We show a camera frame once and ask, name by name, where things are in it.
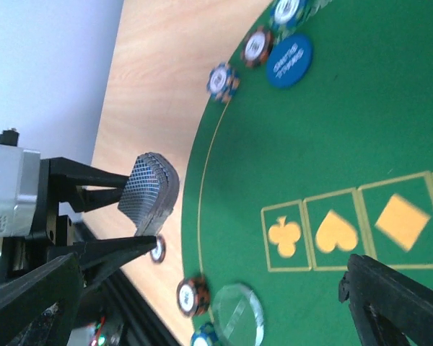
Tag teal chip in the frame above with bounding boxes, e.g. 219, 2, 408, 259
190, 322, 222, 346

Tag round green poker mat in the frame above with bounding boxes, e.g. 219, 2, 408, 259
181, 1, 433, 345

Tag blue patterned card deck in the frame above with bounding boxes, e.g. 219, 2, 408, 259
118, 152, 180, 236

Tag red chip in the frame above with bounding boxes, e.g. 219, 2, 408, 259
240, 26, 274, 68
176, 275, 211, 317
149, 235, 166, 264

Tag grey chips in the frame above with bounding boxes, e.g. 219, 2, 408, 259
206, 63, 240, 104

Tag clear glass dealer puck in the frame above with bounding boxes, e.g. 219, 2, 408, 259
211, 283, 265, 346

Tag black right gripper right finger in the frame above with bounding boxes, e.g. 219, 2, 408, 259
338, 254, 433, 345

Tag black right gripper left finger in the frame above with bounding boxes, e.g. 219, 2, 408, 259
0, 254, 84, 345

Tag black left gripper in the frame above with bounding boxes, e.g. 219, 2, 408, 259
0, 157, 157, 288

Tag blue small blind button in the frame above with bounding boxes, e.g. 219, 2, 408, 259
266, 34, 313, 89

